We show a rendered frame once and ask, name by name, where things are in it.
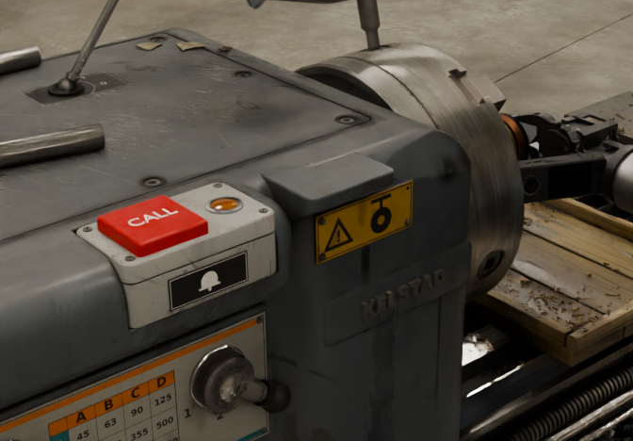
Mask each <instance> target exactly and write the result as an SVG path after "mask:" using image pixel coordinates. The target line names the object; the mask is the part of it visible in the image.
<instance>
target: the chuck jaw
mask: <svg viewBox="0 0 633 441"><path fill-rule="evenodd" d="M450 79H451V80H452V81H453V82H454V83H455V85H456V86H457V87H458V88H459V89H460V90H461V92H462V93H463V94H464V96H465V97H466V98H467V100H468V101H469V102H472V101H474V102H475V104H476V105H477V106H478V105H481V103H480V101H481V99H482V98H483V97H486V96H489V97H490V99H491V100H492V102H493V103H494V105H495V107H496V109H497V111H498V112H499V110H500V109H501V107H502V106H503V105H504V103H505V102H506V100H507V99H506V98H505V96H504V95H503V94H502V93H501V92H500V91H499V89H498V88H497V87H496V86H495V85H494V83H493V82H492V81H491V80H490V79H489V78H488V76H487V75H484V76H482V77H478V78H475V79H472V80H470V79H469V77H468V76H467V75H466V74H464V75H461V76H457V75H456V74H454V73H452V74H451V77H450Z"/></svg>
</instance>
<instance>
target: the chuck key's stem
mask: <svg viewBox="0 0 633 441"><path fill-rule="evenodd" d="M357 6H358V11H359V18H360V24H361V28H362V29H363V30H364V31H365V35H366V41H367V47H368V50H367V51H376V50H380V49H382V48H381V45H380V39H379V33H378V29H379V27H380V26H381V22H380V15H379V10H378V4H377V0H357Z"/></svg>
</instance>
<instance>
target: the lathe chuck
mask: <svg viewBox="0 0 633 441"><path fill-rule="evenodd" d="M381 47H389V48H386V49H383V50H379V51H369V52H361V51H364V50H366V49H368V48H366V49H363V50H360V51H356V52H352V53H349V54H345V55H343V56H339V57H350V58H356V59H360V60H362V61H365V62H368V63H370V64H373V65H375V66H377V67H379V68H380V69H382V70H384V71H385V72H387V73H388V74H390V75H392V76H393V77H394V78H395V79H396V80H397V81H398V82H399V83H400V84H402V85H403V86H404V87H405V88H406V89H407V90H408V91H409V92H410V93H411V94H412V95H413V97H414V98H415V99H416V100H417V101H418V103H419V104H420V105H421V106H422V107H423V108H424V109H425V111H426V112H427V114H428V115H429V116H430V118H431V120H432V122H433V123H434V125H435V127H436V128H437V129H438V130H441V131H443V132H445V133H447V134H449V135H450V136H451V137H453V138H454V139H456V140H457V141H458V142H459V143H460V144H461V146H462V147H463V148H464V150H465V151H466V153H467V154H468V156H469V158H470V161H471V180H470V201H469V222H468V241H470V242H471V243H472V245H473V248H472V266H471V278H470V281H469V282H468V283H467V284H466V286H465V303H467V302H470V301H472V300H474V299H475V298H478V297H480V296H482V295H484V294H485V293H487V292H489V291H490V290H491V289H493V288H494V287H495V286H496V285H497V284H498V283H499V282H500V281H501V280H502V279H503V278H504V276H505V275H506V274H507V272H508V271H509V269H510V267H511V265H512V263H513V260H514V258H515V256H516V254H517V251H518V248H519V245H520V241H521V236H522V232H523V224H524V191H523V182H522V176H521V172H520V167H519V163H518V159H517V155H516V152H515V150H514V147H513V144H512V141H511V137H510V134H509V132H508V130H507V127H506V125H505V124H504V122H503V120H502V118H501V116H500V114H499V112H498V111H497V109H496V107H495V105H494V103H493V102H492V100H491V99H490V97H489V96H486V97H483V98H482V99H481V101H480V103H481V105H478V106H477V105H476V104H475V102H474V101H472V102H469V101H468V100H467V98H466V97H465V96H464V94H463V93H462V92H461V90H460V89H459V88H458V87H457V86H456V85H455V83H454V82H453V81H452V80H451V79H450V77H451V74H456V75H457V76H461V75H464V74H466V73H467V70H466V69H465V68H464V67H463V66H462V65H461V64H459V63H458V62H457V61H456V60H454V59H453V58H451V57H450V56H448V55H446V54H445V53H443V52H441V51H439V50H437V49H435V48H433V47H431V46H428V45H427V44H423V43H420V42H415V41H391V42H387V43H384V44H381ZM333 58H335V57H333ZM496 251H500V259H499V261H498V263H497V265H496V266H495V268H494V269H493V270H492V271H490V272H489V273H487V274H485V275H479V269H480V267H481V265H482V263H483V262H484V260H485V259H486V258H487V257H488V256H489V255H490V254H491V253H493V252H496Z"/></svg>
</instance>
